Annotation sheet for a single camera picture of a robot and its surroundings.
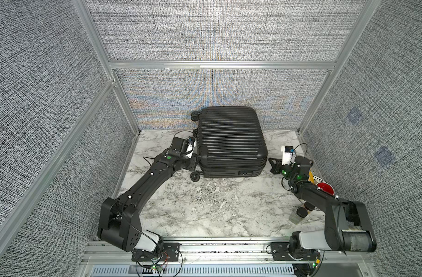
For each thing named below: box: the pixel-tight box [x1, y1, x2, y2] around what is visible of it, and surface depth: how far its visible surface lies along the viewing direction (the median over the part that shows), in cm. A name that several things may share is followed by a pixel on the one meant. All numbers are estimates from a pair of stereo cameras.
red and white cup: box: [315, 181, 335, 196], surface depth 87 cm
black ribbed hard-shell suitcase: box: [190, 105, 269, 183], surface depth 87 cm
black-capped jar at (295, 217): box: [288, 206, 308, 225], surface depth 77 cm
